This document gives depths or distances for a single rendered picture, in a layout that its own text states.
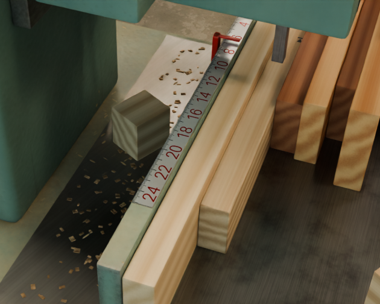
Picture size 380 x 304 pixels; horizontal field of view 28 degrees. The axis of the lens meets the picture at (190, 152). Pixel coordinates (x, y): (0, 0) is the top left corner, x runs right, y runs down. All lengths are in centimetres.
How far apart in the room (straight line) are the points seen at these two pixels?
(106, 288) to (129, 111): 29
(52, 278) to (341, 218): 23
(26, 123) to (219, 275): 22
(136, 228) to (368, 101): 18
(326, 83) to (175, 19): 185
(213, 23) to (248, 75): 182
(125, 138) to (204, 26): 167
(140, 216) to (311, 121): 16
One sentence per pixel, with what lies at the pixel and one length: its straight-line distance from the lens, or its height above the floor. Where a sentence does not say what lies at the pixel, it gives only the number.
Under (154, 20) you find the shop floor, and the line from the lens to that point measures 238.
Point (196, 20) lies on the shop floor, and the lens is 239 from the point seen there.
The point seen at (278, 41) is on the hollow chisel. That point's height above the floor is 97.
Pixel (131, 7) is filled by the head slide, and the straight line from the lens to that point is 51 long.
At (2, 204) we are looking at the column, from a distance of 64.
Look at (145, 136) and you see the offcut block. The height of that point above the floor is 83.
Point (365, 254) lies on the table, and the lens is 52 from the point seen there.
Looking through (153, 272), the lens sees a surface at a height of 95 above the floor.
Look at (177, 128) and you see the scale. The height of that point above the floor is 96.
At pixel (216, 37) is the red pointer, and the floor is 96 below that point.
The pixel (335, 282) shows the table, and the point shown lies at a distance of 50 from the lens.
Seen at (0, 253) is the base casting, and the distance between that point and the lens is 64.
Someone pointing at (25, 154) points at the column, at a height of 86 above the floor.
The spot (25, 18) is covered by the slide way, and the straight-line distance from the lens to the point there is 55.
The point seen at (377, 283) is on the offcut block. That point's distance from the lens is 45.
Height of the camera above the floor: 128
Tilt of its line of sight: 42 degrees down
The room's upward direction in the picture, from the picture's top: 3 degrees clockwise
